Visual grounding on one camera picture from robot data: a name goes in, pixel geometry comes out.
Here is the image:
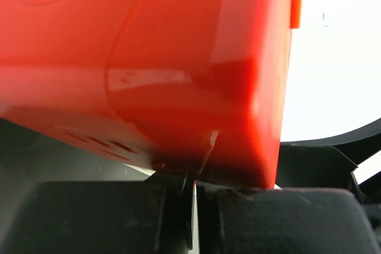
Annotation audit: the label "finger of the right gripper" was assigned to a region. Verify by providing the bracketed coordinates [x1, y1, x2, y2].
[276, 119, 380, 189]

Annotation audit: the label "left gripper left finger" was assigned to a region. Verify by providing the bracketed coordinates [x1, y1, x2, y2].
[1, 175, 193, 253]

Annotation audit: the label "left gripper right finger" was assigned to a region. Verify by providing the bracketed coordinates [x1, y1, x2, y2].
[196, 183, 380, 253]

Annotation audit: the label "red cube plug adapter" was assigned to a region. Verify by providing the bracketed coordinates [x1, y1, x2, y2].
[1, 0, 302, 188]

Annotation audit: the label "cream power strip red sockets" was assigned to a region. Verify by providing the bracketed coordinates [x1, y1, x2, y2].
[124, 164, 156, 177]

